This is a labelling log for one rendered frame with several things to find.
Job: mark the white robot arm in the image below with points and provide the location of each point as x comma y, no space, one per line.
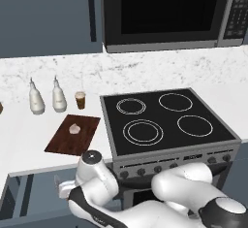
180,186

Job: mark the brown round object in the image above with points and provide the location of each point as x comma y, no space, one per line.
1,108

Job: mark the white bottle with spout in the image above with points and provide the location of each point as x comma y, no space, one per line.
59,97
36,101

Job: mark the glass of brown drink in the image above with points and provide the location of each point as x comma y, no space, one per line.
80,101

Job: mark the dark wooden cutting board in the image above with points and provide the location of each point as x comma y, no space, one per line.
72,138

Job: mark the grey-blue lower cupboard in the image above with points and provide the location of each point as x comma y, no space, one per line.
238,173

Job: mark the grey-blue cupboard door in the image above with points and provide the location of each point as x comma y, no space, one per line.
43,199
42,15

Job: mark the black hob with oven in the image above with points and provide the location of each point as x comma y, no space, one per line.
168,122

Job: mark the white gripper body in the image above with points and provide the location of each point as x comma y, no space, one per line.
67,189

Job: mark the black and silver microwave oven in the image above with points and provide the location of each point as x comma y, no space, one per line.
168,12

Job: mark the grey-blue upper cupboard door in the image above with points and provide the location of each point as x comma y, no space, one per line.
42,15

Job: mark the pale garlic bulb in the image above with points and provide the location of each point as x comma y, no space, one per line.
74,128

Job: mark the grey-blue lower cupboard door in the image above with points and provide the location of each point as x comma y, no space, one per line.
43,199

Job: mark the dark stove knob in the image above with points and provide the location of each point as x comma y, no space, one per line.
157,169
173,165
141,171
226,157
124,174
211,160

